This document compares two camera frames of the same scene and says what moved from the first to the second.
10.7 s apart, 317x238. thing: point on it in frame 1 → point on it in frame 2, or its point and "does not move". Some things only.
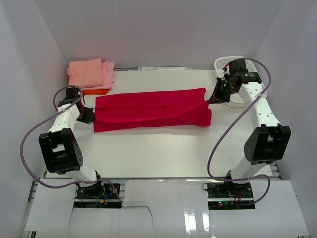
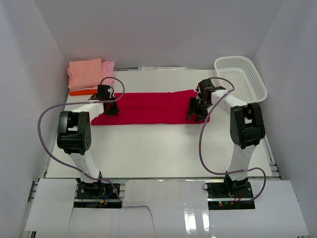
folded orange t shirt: x=95 y=91 does not move
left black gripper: x=90 y=116 → x=114 y=112
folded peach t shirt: x=85 y=73 does not move
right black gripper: x=217 y=97 → x=192 y=103
